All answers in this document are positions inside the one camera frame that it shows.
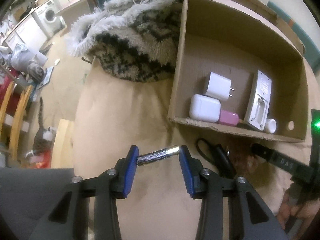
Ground silver battery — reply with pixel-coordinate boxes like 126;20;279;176
137;146;180;166

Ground black scissors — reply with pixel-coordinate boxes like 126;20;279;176
195;138;236;179

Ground white earbuds case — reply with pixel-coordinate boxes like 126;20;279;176
189;94;221;123

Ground white cap pill bottle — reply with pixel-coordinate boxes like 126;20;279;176
264;119;277;134

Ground white remote control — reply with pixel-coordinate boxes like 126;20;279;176
244;70;272;131

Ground white charger plug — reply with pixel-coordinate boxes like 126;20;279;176
203;72;233;101

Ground right hand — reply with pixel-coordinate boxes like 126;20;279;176
276;189;319;233

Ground tabby cat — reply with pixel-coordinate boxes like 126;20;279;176
25;97;55;158

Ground teal headboard cushion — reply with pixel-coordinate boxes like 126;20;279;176
266;0;320;75

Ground shaggy patterned blanket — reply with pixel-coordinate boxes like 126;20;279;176
66;0;183;82

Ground open cardboard box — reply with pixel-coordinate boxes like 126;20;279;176
168;0;309;142

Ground white plastic bag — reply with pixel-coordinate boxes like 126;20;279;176
10;44;48;83

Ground white washing machine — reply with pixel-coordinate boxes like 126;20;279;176
31;0;66;39

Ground white kitchen cabinet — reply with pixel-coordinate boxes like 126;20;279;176
1;15;48;50

